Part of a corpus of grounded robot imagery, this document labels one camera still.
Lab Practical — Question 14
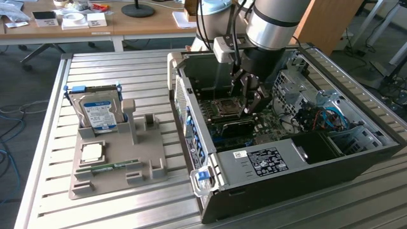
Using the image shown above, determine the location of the white desk leg frame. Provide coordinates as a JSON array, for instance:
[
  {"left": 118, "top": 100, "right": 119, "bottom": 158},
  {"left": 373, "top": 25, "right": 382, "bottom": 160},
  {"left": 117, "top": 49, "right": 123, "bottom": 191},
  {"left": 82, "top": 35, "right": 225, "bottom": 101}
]
[{"left": 349, "top": 0, "right": 407, "bottom": 65}]

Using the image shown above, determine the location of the white paper stack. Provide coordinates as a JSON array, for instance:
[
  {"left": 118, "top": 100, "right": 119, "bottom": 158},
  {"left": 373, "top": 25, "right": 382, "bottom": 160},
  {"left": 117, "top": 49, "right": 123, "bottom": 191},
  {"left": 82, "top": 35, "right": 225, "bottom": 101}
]
[{"left": 173, "top": 11, "right": 201, "bottom": 29}]

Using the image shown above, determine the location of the wooden desk white frame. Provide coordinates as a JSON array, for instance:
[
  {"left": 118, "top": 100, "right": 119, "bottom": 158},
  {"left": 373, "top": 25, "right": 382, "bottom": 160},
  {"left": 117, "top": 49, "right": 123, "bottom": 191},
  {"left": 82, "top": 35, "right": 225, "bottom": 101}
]
[{"left": 0, "top": 0, "right": 289, "bottom": 52}]

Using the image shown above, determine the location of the empty metal disk bay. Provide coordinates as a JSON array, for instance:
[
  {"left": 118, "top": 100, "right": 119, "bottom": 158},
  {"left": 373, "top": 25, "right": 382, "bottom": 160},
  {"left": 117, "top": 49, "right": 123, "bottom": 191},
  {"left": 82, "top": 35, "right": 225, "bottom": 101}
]
[{"left": 327, "top": 125, "right": 387, "bottom": 156}]

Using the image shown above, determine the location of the perforated metal drive cage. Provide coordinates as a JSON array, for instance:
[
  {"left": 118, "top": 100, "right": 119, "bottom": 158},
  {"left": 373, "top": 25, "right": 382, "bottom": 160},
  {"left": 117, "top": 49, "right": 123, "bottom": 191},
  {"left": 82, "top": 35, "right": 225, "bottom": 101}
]
[{"left": 273, "top": 69, "right": 350, "bottom": 125}]

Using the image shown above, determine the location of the white floor cable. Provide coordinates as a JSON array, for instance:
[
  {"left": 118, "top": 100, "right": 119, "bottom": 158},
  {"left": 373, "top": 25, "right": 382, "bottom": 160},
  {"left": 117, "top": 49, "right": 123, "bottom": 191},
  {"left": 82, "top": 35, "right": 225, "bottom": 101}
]
[{"left": 0, "top": 100, "right": 49, "bottom": 115}]

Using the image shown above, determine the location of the red disk wire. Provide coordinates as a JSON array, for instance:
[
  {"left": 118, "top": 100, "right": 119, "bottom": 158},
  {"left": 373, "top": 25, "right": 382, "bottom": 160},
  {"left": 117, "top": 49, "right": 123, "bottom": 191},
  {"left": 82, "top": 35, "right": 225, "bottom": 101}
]
[{"left": 311, "top": 114, "right": 323, "bottom": 131}]

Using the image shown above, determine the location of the blue disk wire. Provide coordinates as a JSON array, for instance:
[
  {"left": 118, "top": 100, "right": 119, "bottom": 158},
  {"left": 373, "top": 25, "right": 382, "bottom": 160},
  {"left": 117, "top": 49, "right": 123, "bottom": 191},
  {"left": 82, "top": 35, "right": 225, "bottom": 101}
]
[{"left": 321, "top": 107, "right": 351, "bottom": 131}]

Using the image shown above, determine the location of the flat white box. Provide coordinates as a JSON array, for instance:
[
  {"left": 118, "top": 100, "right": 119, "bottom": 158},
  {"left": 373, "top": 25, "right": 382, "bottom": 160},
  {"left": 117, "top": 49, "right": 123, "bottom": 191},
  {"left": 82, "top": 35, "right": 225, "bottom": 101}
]
[{"left": 61, "top": 18, "right": 91, "bottom": 31}]

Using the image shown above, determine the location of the wooden cabinet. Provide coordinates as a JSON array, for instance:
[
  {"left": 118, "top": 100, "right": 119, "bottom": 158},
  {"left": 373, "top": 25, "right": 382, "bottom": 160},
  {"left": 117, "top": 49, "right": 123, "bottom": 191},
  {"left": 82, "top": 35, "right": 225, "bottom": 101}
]
[{"left": 291, "top": 0, "right": 366, "bottom": 55}]

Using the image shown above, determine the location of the metal CPU socket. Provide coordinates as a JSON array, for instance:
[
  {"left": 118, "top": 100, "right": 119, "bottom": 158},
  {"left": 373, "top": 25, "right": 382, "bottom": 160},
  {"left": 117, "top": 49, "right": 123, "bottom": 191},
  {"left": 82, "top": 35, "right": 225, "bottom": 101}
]
[{"left": 213, "top": 98, "right": 246, "bottom": 117}]

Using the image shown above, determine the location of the blue expansion slot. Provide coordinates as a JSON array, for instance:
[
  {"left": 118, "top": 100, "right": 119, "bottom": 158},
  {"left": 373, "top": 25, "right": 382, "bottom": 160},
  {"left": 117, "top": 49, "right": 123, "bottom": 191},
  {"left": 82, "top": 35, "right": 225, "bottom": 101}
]
[{"left": 213, "top": 135, "right": 249, "bottom": 144}]

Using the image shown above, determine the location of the black plastic fan shroud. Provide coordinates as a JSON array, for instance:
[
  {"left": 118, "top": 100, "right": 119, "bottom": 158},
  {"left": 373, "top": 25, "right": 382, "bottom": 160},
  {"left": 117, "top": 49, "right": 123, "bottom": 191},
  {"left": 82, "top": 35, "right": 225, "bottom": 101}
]
[{"left": 291, "top": 132, "right": 346, "bottom": 165}]

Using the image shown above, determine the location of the silver CPU chip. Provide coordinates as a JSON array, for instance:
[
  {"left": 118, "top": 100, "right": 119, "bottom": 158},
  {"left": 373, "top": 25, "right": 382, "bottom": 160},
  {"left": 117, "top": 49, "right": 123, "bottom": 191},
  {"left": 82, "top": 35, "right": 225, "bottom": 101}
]
[{"left": 82, "top": 144, "right": 105, "bottom": 164}]

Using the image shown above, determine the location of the white label card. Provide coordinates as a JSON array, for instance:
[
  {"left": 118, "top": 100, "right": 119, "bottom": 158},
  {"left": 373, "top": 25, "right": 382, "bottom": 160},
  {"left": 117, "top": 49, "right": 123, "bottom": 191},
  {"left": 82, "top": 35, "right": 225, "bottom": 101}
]
[{"left": 4, "top": 21, "right": 30, "bottom": 29}]

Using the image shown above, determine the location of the green Dell motherboard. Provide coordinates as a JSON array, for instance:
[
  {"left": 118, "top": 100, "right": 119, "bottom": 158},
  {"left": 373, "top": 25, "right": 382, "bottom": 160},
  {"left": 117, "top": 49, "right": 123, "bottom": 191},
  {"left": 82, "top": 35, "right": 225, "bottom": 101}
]
[{"left": 197, "top": 84, "right": 305, "bottom": 152}]

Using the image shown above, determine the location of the black round lamp base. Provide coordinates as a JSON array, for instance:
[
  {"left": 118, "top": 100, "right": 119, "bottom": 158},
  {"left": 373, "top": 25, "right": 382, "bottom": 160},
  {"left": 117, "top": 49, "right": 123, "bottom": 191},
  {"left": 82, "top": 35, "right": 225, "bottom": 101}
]
[{"left": 122, "top": 0, "right": 157, "bottom": 18}]

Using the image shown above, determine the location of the clear plastic bag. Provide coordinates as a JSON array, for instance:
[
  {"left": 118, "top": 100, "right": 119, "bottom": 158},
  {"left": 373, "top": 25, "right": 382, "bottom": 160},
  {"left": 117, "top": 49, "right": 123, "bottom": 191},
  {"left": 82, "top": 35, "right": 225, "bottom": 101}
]
[{"left": 0, "top": 0, "right": 31, "bottom": 22}]

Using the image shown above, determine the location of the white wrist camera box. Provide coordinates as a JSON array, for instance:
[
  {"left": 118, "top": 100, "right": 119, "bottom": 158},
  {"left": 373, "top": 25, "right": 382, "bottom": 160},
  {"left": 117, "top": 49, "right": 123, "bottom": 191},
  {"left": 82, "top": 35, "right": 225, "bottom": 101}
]
[{"left": 213, "top": 35, "right": 255, "bottom": 64}]

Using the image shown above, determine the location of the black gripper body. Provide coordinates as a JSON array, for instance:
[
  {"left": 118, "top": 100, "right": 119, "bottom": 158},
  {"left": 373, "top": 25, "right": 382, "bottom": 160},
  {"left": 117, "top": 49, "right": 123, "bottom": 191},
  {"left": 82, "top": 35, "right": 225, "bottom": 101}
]
[{"left": 237, "top": 47, "right": 286, "bottom": 83}]

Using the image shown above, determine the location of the grey power supply unit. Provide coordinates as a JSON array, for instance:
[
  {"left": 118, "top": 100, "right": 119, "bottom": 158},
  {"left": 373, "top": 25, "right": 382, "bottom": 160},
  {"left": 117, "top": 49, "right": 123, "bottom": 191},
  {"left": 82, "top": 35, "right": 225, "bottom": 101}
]
[{"left": 209, "top": 139, "right": 311, "bottom": 186}]

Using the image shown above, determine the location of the grey printed parts rack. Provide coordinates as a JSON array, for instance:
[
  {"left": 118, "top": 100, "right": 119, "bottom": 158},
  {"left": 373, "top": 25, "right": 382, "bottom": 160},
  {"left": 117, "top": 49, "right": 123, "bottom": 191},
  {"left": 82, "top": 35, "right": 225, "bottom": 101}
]
[{"left": 69, "top": 99, "right": 170, "bottom": 200}]

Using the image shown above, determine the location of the white box black top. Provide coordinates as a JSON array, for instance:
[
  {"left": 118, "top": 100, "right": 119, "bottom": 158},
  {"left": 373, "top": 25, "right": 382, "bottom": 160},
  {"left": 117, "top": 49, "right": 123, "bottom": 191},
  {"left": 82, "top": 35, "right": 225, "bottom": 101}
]
[{"left": 31, "top": 11, "right": 59, "bottom": 27}]

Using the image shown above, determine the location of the hard disk with blue carrier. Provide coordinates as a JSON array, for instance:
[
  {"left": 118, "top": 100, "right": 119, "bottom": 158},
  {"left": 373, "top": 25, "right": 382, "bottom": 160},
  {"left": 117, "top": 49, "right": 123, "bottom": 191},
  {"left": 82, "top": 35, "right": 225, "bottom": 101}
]
[{"left": 63, "top": 82, "right": 129, "bottom": 134}]

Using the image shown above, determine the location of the black cable behind case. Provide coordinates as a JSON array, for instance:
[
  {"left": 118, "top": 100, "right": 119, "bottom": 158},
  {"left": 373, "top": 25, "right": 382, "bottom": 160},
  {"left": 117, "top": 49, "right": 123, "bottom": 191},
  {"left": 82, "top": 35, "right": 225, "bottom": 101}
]
[{"left": 291, "top": 35, "right": 319, "bottom": 51}]

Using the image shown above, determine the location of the green RAM stick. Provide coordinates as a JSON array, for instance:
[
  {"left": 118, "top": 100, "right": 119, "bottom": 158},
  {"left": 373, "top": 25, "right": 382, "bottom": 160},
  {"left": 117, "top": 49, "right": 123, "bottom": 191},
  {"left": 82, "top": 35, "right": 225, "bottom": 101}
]
[{"left": 90, "top": 160, "right": 141, "bottom": 172}]

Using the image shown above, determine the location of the blue floor cable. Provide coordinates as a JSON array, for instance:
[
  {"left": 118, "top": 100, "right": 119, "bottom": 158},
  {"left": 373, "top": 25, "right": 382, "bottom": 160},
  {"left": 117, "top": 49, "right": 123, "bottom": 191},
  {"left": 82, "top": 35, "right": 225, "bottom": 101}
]
[{"left": 0, "top": 114, "right": 26, "bottom": 205}]

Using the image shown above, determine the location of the black Nvidia graphics card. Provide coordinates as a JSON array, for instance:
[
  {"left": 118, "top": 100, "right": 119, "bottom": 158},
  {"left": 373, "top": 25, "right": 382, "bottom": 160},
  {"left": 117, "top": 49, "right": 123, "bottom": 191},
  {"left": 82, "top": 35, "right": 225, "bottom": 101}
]
[{"left": 209, "top": 118, "right": 258, "bottom": 139}]

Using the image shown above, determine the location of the small brown wooden block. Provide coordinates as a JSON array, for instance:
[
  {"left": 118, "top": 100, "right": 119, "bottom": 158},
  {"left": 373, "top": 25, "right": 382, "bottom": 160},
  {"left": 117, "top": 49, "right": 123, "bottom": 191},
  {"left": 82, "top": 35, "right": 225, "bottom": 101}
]
[{"left": 185, "top": 0, "right": 201, "bottom": 22}]

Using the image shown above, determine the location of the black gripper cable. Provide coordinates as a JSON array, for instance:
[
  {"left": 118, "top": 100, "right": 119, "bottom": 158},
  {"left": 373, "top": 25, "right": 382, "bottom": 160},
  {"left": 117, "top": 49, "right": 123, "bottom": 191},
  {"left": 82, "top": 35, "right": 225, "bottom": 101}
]
[{"left": 195, "top": 0, "right": 254, "bottom": 71}]

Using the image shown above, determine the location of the white labelled box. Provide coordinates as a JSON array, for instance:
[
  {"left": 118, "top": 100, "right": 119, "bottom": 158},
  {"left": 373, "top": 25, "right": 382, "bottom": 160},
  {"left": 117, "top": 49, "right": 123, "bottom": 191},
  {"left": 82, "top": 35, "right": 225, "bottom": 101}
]
[{"left": 86, "top": 12, "right": 109, "bottom": 28}]

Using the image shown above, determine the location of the white tape roll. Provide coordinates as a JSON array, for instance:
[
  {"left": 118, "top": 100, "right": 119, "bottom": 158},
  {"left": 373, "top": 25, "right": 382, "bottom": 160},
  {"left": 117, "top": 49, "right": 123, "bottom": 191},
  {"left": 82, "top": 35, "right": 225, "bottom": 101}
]
[{"left": 62, "top": 13, "right": 86, "bottom": 24}]

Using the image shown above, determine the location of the open black PC case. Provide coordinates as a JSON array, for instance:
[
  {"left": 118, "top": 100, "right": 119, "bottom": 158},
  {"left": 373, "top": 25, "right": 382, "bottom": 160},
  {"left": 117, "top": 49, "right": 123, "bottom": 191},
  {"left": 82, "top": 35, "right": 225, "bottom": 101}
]
[{"left": 167, "top": 42, "right": 405, "bottom": 225}]

